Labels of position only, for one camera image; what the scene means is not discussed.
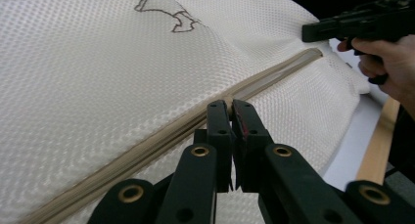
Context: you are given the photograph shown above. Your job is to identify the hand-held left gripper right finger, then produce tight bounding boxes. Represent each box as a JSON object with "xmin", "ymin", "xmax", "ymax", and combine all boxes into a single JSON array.
[{"xmin": 231, "ymin": 99, "xmax": 360, "ymax": 224}]

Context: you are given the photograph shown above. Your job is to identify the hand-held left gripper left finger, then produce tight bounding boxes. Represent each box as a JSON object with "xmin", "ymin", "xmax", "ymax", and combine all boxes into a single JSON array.
[{"xmin": 155, "ymin": 99, "xmax": 235, "ymax": 224}]

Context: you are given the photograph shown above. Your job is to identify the white mesh laundry bag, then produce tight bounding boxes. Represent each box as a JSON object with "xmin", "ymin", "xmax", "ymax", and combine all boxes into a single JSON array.
[{"xmin": 0, "ymin": 0, "xmax": 371, "ymax": 224}]

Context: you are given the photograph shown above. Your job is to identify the wooden table edge strip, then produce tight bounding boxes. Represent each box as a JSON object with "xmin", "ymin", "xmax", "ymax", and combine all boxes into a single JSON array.
[{"xmin": 355, "ymin": 96, "xmax": 401, "ymax": 186}]

